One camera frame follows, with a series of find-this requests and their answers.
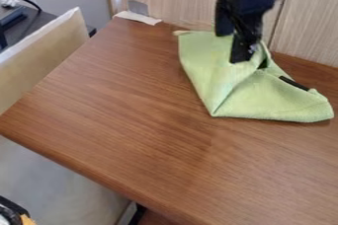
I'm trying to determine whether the white paper strip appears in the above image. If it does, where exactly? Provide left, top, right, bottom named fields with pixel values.
left=112, top=10, right=164, bottom=27

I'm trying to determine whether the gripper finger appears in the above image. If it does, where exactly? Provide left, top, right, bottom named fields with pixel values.
left=228, top=32, right=262, bottom=64
left=213, top=0, right=237, bottom=38

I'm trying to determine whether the yellow and black tool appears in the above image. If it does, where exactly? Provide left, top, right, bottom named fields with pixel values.
left=0, top=195, right=38, bottom=225

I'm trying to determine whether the green cloth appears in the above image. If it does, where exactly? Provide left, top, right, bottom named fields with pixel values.
left=171, top=30, right=336, bottom=124

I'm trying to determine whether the cardboard box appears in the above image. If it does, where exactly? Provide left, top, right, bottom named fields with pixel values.
left=0, top=6, right=92, bottom=115

